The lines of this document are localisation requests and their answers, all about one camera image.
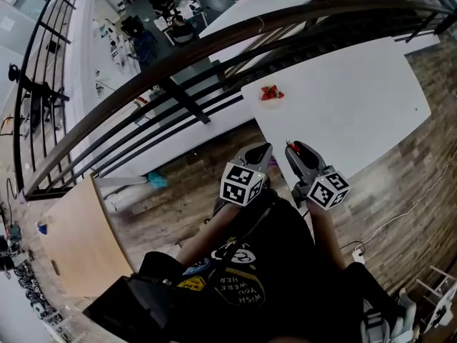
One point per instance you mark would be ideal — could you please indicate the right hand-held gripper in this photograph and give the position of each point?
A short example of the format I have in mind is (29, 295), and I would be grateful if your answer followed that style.
(326, 191)

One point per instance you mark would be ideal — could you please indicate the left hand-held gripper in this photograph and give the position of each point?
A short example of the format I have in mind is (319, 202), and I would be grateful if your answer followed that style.
(241, 186)

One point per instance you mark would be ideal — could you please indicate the red strawberry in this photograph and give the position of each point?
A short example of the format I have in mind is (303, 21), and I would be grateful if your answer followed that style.
(266, 96)
(279, 94)
(270, 89)
(293, 146)

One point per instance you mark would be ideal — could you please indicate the plate of red strawberries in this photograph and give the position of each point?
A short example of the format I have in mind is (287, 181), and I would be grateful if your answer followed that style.
(271, 104)

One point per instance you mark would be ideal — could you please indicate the black shoulder bag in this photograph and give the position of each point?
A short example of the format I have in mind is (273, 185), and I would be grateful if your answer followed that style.
(125, 306)

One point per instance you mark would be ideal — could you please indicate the person's right forearm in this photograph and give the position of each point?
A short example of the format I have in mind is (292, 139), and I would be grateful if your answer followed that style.
(326, 234)

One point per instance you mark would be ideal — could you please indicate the person's left forearm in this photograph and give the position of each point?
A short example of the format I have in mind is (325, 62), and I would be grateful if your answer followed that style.
(203, 238)

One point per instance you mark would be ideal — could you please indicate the white table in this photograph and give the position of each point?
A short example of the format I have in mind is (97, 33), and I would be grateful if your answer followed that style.
(339, 102)

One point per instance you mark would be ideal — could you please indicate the black railing with wooden handrail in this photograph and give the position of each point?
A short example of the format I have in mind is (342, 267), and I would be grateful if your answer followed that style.
(185, 100)

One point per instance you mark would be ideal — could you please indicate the teal cloth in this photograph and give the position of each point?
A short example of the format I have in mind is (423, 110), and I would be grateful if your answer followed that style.
(157, 181)

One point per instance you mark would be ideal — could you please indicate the white power strip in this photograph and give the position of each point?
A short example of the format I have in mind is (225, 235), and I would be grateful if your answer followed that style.
(358, 256)

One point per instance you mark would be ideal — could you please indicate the black printed shirt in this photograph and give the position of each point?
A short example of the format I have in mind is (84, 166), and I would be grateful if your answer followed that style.
(285, 281)

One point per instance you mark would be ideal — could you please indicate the white rack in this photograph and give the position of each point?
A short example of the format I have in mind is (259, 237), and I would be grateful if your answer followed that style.
(439, 298)

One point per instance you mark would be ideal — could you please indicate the light wooden table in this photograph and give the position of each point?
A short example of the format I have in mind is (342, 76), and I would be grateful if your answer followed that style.
(82, 241)

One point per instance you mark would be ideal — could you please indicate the blue cloth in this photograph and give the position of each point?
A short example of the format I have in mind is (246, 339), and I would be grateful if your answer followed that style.
(42, 227)

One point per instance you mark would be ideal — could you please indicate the small grey block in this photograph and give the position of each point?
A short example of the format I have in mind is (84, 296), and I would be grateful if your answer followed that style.
(56, 267)

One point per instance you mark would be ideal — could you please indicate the yellow black framed board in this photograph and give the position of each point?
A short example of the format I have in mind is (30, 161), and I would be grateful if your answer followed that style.
(6, 123)

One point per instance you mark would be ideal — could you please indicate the green power tool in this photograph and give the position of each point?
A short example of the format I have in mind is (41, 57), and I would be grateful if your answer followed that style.
(14, 231)

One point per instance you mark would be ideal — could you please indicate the black headphones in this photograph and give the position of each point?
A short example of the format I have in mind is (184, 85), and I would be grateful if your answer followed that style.
(13, 71)

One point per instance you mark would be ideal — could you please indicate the black white patterned cloth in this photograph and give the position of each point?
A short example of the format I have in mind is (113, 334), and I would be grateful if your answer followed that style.
(32, 288)

